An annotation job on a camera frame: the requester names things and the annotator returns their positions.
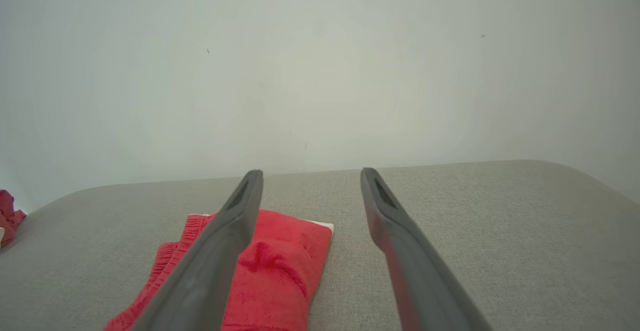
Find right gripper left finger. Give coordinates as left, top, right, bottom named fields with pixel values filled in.
left=131, top=169, right=265, bottom=331

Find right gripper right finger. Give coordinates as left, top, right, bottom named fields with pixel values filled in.
left=360, top=167, right=494, bottom=331

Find red shorts with white stripes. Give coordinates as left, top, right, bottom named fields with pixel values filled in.
left=103, top=209, right=335, bottom=331

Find red and white shirt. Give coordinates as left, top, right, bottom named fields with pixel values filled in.
left=0, top=189, right=27, bottom=250

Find grey fabric sofa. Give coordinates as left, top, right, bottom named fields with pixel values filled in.
left=0, top=159, right=640, bottom=331

